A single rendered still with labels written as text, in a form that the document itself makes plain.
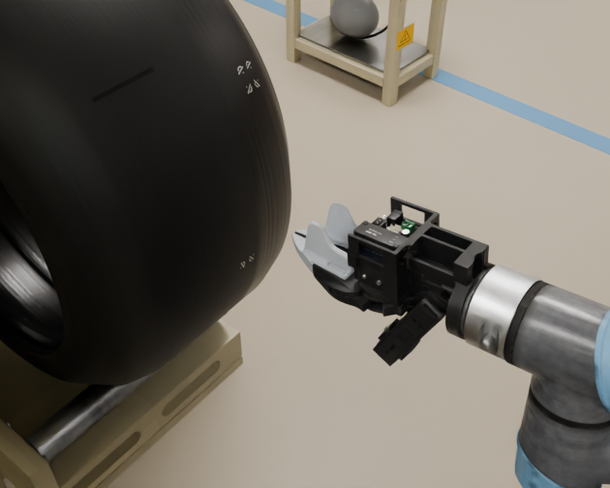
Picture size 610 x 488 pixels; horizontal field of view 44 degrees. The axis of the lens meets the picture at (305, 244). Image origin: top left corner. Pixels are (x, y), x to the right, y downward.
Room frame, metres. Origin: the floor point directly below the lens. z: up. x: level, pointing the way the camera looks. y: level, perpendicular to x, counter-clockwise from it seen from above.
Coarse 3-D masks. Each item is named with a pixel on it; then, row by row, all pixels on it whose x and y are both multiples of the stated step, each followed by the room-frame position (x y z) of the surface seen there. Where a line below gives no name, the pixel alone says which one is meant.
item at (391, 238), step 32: (384, 224) 0.53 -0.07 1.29; (416, 224) 0.53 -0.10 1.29; (352, 256) 0.50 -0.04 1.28; (384, 256) 0.48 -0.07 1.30; (416, 256) 0.49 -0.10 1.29; (448, 256) 0.48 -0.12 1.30; (480, 256) 0.47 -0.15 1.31; (384, 288) 0.47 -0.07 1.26; (416, 288) 0.48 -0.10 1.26; (448, 288) 0.46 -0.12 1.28; (448, 320) 0.43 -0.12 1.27
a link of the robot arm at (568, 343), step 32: (544, 288) 0.43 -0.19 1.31; (512, 320) 0.41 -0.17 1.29; (544, 320) 0.40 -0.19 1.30; (576, 320) 0.39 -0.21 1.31; (608, 320) 0.39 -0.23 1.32; (512, 352) 0.39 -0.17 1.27; (544, 352) 0.38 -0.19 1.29; (576, 352) 0.37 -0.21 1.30; (608, 352) 0.36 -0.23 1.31; (544, 384) 0.37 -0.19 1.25; (576, 384) 0.36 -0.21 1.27; (608, 384) 0.35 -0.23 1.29; (576, 416) 0.35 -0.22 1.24; (608, 416) 0.35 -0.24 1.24
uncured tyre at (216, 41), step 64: (0, 0) 0.64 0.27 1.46; (64, 0) 0.66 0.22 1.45; (128, 0) 0.69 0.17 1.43; (192, 0) 0.73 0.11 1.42; (0, 64) 0.59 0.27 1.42; (64, 64) 0.60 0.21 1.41; (128, 64) 0.63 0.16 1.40; (192, 64) 0.67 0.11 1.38; (256, 64) 0.72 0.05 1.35; (0, 128) 0.56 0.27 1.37; (64, 128) 0.56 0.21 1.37; (128, 128) 0.59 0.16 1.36; (192, 128) 0.62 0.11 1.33; (256, 128) 0.67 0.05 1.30; (0, 192) 0.93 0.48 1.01; (64, 192) 0.54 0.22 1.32; (128, 192) 0.55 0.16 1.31; (192, 192) 0.59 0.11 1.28; (256, 192) 0.64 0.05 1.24; (0, 256) 0.84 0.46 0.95; (64, 256) 0.53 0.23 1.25; (128, 256) 0.53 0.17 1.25; (192, 256) 0.56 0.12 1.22; (0, 320) 0.68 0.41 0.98; (64, 320) 0.54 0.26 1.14; (128, 320) 0.52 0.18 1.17; (192, 320) 0.57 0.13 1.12
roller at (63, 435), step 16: (160, 368) 0.67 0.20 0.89; (96, 384) 0.62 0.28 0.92; (128, 384) 0.63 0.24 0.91; (80, 400) 0.60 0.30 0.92; (96, 400) 0.60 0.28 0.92; (112, 400) 0.61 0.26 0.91; (64, 416) 0.57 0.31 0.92; (80, 416) 0.58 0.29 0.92; (96, 416) 0.58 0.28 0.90; (32, 432) 0.55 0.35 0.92; (48, 432) 0.55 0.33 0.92; (64, 432) 0.55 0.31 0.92; (80, 432) 0.56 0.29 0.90; (48, 448) 0.53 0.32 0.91; (64, 448) 0.54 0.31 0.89
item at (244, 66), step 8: (248, 56) 0.72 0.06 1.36; (232, 64) 0.70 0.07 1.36; (240, 64) 0.70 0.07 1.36; (248, 64) 0.71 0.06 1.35; (240, 72) 0.70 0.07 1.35; (248, 72) 0.71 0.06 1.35; (256, 72) 0.72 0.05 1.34; (240, 80) 0.69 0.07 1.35; (248, 80) 0.70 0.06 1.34; (256, 80) 0.71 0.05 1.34; (248, 88) 0.69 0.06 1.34; (256, 88) 0.70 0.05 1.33; (248, 96) 0.69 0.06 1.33
